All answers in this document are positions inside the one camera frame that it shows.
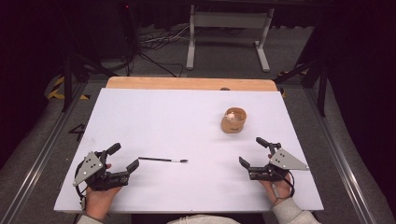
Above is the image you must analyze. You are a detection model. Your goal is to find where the bundle of floor cables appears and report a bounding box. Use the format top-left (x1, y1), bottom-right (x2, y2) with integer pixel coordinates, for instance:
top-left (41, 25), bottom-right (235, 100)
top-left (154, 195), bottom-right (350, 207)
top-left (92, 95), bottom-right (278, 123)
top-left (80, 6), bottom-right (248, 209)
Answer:
top-left (132, 23), bottom-right (191, 78)

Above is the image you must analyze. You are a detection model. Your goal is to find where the person's right sleeve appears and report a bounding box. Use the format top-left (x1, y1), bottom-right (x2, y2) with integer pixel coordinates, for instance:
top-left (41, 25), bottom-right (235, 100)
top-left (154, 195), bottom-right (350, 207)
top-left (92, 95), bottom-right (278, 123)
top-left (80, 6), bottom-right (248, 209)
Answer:
top-left (271, 197), bottom-right (322, 224)

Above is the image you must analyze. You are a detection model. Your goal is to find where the person's left sleeve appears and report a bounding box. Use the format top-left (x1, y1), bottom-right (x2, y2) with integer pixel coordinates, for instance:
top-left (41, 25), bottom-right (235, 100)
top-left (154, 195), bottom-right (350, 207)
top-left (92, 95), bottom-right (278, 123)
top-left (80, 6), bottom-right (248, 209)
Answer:
top-left (76, 214), bottom-right (106, 224)

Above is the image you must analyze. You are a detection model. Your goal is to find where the person's left hand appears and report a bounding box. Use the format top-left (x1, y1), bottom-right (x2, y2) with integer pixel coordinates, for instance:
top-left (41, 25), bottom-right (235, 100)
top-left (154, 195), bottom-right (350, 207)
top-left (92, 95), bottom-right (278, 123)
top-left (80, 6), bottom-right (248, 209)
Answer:
top-left (84, 163), bottom-right (123, 222)

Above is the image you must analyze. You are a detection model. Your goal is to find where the round wooden cup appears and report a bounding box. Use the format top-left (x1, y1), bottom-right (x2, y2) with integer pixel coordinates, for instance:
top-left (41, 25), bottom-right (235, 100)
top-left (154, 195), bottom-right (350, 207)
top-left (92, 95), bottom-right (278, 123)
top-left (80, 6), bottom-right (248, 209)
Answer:
top-left (220, 106), bottom-right (248, 134)

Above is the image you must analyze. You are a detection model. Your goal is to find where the white table mat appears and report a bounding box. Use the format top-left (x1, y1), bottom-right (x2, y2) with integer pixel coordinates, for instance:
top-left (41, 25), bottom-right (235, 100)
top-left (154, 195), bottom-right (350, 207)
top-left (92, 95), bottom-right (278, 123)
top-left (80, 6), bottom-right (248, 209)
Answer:
top-left (53, 88), bottom-right (325, 215)

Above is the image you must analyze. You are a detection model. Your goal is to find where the yellow black floor tape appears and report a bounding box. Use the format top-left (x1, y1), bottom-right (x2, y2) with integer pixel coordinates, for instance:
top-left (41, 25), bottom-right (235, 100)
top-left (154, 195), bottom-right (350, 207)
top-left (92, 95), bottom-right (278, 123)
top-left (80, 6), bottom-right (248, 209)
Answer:
top-left (46, 76), bottom-right (92, 102)

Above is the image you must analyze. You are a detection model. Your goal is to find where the wooden table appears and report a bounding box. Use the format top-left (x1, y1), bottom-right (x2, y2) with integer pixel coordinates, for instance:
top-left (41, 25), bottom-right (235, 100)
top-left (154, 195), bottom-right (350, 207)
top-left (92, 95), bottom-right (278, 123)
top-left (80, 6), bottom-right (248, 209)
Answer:
top-left (106, 76), bottom-right (278, 92)

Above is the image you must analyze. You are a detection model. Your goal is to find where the white metal stand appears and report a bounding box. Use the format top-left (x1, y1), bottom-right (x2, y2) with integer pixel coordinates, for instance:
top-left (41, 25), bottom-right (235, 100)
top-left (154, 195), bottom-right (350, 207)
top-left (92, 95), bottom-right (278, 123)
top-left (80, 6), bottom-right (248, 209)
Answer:
top-left (185, 4), bottom-right (276, 73)

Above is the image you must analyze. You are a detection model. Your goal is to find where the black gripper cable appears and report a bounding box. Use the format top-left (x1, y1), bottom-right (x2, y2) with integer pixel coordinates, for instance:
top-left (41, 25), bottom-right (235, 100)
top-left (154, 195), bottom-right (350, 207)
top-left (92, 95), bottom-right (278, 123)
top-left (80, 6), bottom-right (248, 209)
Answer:
top-left (74, 161), bottom-right (88, 213)
top-left (271, 169), bottom-right (296, 200)

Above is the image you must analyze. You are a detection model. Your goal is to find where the thin black brush pen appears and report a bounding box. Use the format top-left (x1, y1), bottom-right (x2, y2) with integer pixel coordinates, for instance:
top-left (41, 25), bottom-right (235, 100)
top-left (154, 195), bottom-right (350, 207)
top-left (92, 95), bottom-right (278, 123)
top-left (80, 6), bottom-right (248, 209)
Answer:
top-left (137, 156), bottom-right (189, 164)

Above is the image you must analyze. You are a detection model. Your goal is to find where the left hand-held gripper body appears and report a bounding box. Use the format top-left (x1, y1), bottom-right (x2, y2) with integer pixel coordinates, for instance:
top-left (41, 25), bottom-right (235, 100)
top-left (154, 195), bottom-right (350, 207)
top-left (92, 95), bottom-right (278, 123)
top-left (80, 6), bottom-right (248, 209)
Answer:
top-left (73, 149), bottom-right (131, 192)

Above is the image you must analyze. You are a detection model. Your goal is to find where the person's right hand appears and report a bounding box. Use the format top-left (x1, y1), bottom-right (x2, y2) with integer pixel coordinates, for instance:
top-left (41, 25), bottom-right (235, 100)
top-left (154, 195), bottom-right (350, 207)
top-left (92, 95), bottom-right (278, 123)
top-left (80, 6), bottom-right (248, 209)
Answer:
top-left (257, 153), bottom-right (295, 207)

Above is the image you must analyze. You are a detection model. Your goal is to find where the aluminium rail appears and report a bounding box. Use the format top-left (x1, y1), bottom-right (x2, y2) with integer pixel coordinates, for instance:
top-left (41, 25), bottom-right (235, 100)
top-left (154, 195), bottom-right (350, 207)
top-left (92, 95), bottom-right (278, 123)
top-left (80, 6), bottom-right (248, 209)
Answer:
top-left (0, 81), bottom-right (90, 224)
top-left (304, 87), bottom-right (379, 224)

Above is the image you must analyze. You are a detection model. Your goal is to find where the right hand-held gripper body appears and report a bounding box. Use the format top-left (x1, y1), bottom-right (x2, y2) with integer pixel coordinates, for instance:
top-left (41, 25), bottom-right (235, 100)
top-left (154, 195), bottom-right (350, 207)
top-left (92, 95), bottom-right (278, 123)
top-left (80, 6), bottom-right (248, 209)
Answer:
top-left (247, 141), bottom-right (310, 183)

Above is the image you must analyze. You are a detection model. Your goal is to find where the person's sleeve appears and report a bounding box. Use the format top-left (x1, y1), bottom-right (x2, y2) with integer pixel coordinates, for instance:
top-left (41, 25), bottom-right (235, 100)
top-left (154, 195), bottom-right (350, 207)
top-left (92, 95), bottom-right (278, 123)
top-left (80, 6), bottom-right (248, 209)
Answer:
top-left (271, 197), bottom-right (322, 224)
top-left (76, 214), bottom-right (106, 224)

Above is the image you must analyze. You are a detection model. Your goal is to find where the person's light clothing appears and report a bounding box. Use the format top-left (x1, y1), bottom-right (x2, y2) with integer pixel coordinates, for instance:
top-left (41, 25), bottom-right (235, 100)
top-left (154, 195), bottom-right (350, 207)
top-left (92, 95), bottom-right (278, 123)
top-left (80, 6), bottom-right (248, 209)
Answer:
top-left (167, 213), bottom-right (241, 224)

